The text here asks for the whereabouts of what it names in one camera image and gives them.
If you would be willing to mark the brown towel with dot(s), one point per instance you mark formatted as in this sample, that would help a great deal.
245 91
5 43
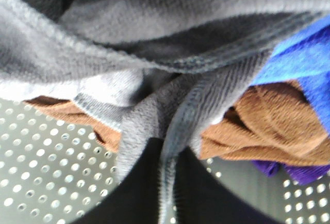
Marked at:
269 122

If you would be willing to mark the grey perforated laundry basket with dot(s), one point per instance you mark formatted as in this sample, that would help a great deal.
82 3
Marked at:
54 172

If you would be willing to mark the blue towel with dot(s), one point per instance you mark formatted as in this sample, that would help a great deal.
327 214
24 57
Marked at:
304 57

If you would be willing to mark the grey microfibre towel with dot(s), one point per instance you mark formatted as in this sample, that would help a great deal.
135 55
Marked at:
222 44

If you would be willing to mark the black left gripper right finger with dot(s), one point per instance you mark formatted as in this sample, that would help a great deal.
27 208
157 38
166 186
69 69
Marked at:
202 199

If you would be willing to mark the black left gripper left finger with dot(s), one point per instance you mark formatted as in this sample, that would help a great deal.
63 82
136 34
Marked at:
135 200

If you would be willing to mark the purple towel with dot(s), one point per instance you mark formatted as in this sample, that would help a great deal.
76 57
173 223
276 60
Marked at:
302 174

